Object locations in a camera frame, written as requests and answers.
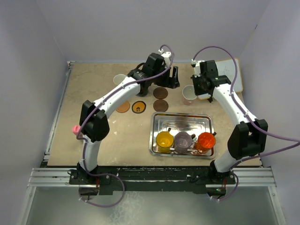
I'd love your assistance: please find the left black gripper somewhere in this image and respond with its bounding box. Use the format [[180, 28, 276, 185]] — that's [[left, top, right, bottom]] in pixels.
[[152, 65, 179, 89]]

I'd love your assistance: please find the dark brown coaster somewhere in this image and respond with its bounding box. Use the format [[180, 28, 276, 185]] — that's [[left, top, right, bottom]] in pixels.
[[153, 99, 169, 112], [153, 87, 168, 99]]

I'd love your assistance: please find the pink mug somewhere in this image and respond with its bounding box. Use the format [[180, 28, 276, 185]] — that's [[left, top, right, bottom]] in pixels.
[[182, 85, 197, 105]]

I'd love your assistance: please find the black mug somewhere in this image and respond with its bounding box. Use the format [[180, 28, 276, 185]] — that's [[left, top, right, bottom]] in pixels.
[[136, 85, 149, 98]]

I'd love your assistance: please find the yellow black-rimmed coaster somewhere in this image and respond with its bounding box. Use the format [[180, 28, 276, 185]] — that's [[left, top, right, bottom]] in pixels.
[[132, 101, 146, 114]]

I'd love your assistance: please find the orange-brown wooden coaster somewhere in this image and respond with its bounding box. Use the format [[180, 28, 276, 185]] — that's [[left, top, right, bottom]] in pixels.
[[116, 101, 130, 113]]

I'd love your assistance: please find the yellow-green mug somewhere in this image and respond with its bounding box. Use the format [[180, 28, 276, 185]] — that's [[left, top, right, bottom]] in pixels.
[[113, 74, 127, 85]]

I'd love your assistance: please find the yellow translucent cup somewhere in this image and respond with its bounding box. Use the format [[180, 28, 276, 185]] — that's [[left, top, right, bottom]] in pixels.
[[156, 131, 174, 153]]

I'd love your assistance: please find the purple translucent cup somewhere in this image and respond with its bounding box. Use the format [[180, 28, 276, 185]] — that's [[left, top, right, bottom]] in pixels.
[[173, 132, 195, 154]]

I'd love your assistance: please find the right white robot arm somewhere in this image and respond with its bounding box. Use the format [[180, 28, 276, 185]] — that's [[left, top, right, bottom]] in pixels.
[[191, 60, 268, 183]]

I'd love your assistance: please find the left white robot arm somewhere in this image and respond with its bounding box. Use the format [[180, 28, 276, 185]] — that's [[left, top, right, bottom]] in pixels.
[[76, 49, 179, 184]]

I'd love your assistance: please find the orange translucent cup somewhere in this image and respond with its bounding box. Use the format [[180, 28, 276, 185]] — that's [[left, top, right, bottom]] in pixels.
[[194, 132, 216, 153]]

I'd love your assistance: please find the white whiteboard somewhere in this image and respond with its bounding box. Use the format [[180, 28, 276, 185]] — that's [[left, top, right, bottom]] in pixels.
[[196, 58, 243, 101]]

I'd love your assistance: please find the silver metal tray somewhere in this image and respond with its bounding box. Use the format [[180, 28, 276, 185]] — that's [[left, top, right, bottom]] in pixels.
[[149, 112, 215, 159]]

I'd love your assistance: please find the pink cylinder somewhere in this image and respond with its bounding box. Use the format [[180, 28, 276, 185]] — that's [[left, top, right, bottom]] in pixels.
[[72, 125, 82, 136]]

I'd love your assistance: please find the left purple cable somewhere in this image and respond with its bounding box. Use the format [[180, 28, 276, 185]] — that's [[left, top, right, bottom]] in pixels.
[[76, 44, 175, 207]]

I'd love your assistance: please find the purple cable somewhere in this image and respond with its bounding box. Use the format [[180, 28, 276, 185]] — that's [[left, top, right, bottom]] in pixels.
[[76, 44, 175, 207], [192, 46, 300, 202]]

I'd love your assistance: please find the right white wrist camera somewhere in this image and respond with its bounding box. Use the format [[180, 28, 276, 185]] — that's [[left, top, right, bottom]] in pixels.
[[191, 59, 202, 77]]

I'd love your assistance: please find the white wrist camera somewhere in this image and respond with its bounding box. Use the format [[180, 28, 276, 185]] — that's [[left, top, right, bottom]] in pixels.
[[158, 49, 172, 68], [191, 59, 202, 77]]

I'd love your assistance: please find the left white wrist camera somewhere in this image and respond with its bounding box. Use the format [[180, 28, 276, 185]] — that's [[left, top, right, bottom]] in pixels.
[[158, 49, 172, 68]]

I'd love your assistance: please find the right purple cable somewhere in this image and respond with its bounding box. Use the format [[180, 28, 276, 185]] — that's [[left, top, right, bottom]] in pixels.
[[192, 46, 300, 202]]

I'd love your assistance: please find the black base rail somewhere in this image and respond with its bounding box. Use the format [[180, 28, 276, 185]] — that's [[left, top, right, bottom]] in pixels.
[[58, 165, 236, 195]]

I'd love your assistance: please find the aluminium frame rail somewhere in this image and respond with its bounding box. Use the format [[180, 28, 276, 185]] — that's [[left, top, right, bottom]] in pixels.
[[28, 61, 75, 187]]

